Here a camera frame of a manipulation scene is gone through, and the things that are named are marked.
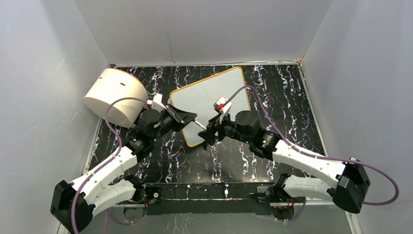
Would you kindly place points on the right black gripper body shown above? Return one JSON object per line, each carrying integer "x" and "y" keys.
{"x": 227, "y": 128}

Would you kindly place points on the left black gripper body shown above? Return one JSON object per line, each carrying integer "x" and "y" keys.
{"x": 169, "y": 121}

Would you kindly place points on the white marker pen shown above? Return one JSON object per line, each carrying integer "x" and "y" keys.
{"x": 199, "y": 124}

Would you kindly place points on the yellow framed whiteboard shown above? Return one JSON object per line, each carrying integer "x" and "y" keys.
{"x": 199, "y": 97}

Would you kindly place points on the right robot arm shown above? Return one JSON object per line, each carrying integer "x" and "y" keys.
{"x": 345, "y": 183}

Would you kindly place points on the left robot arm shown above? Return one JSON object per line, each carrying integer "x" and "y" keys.
{"x": 106, "y": 171}

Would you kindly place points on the cream cylindrical box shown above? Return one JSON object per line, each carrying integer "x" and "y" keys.
{"x": 114, "y": 84}

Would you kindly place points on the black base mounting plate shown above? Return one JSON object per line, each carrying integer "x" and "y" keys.
{"x": 208, "y": 198}

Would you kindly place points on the wire whiteboard stand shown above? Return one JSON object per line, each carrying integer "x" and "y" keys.
{"x": 205, "y": 145}

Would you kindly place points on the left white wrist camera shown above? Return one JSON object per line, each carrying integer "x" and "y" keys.
{"x": 156, "y": 103}

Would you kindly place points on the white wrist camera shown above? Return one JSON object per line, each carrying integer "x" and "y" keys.
{"x": 222, "y": 106}
{"x": 156, "y": 103}

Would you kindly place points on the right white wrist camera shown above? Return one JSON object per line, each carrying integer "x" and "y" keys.
{"x": 222, "y": 106}

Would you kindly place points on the aluminium frame rail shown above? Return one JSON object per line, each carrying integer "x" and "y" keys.
{"x": 287, "y": 210}

